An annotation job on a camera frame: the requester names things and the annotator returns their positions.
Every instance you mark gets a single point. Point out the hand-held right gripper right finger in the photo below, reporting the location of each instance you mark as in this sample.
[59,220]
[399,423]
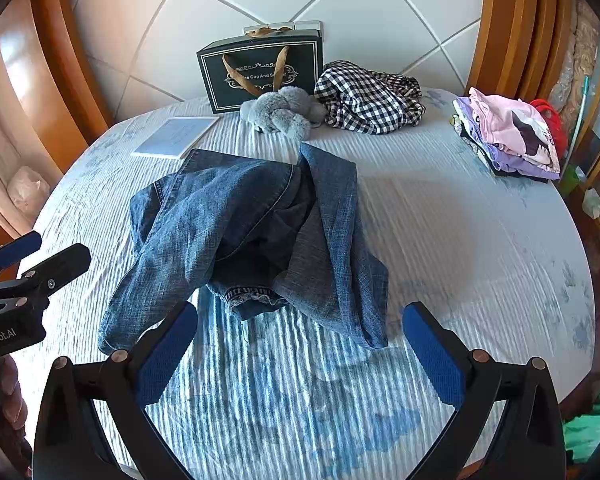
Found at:
[435,360]

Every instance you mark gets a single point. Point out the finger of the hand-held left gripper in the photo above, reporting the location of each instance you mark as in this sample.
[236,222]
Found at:
[62,262]
[20,250]

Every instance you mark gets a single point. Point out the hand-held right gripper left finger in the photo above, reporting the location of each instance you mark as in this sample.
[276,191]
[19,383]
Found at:
[162,360]

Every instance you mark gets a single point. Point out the blue denim jeans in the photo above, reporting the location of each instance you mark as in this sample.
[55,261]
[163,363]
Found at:
[260,230]

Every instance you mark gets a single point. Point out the stack of folded clothes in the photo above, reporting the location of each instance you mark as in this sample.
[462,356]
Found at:
[505,135]

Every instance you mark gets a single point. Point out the clear plastic bag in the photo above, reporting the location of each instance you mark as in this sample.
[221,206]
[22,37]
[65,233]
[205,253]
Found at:
[27,190]

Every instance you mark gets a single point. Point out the green cloth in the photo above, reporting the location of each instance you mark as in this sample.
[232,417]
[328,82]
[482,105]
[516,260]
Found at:
[587,430]

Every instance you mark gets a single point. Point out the white book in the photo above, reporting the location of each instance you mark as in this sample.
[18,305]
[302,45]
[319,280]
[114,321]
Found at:
[175,136]

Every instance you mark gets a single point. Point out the grey plush toy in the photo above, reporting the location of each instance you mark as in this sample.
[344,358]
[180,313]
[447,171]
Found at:
[282,110]

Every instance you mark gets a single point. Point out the black white checkered garment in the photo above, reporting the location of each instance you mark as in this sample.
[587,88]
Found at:
[367,97]

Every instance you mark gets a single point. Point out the red bag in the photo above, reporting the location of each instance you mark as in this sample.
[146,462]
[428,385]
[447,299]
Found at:
[552,115]

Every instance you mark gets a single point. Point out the black gift bag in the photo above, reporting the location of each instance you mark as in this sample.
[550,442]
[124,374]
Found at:
[260,67]

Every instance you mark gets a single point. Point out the white padded wooden headboard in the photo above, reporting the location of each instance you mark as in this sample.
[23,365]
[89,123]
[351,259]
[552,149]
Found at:
[280,0]

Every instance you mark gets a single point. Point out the wooden bed frame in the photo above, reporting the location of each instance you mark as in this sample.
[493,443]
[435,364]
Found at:
[587,240]

